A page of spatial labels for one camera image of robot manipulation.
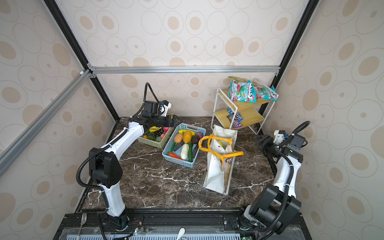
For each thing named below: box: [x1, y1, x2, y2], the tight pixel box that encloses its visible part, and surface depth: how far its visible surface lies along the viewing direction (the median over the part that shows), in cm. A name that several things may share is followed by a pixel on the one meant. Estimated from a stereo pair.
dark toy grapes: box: [148, 128, 164, 139], surface depth 108 cm
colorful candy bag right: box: [256, 85, 279, 102], surface depth 85 cm
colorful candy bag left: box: [228, 79, 257, 103], surface depth 84 cm
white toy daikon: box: [180, 143, 190, 160], surface depth 97 cm
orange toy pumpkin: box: [183, 130, 192, 144], surface depth 102 cm
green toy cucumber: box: [188, 141, 193, 163], surface depth 99 cm
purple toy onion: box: [191, 132, 204, 144], surface depth 104 cm
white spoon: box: [176, 227, 186, 240], surface depth 72 cm
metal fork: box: [77, 213, 87, 240], surface depth 76 cm
